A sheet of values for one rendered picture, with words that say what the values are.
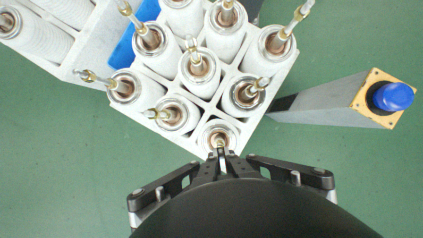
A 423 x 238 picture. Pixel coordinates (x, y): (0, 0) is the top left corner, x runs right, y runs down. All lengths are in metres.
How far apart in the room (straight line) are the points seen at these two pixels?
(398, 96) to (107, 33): 0.67
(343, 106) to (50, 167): 1.04
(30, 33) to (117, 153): 0.43
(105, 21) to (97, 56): 0.11
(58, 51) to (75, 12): 0.11
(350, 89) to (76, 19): 0.65
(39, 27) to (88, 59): 0.09
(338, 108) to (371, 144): 0.55
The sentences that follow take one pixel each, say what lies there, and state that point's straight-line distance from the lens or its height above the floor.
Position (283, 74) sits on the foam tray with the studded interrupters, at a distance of 0.38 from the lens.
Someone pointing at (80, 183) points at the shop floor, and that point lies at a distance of 0.84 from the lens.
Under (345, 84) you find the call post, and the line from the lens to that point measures 0.31.
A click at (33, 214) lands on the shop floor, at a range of 1.07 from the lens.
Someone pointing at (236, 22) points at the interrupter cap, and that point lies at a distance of 0.31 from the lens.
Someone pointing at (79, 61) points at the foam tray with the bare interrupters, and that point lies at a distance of 0.55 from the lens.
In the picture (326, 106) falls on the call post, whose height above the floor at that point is 0.27.
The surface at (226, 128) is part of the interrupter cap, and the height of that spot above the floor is 0.25.
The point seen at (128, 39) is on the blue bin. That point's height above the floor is 0.10.
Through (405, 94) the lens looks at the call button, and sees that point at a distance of 0.31.
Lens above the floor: 0.49
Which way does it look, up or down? 88 degrees down
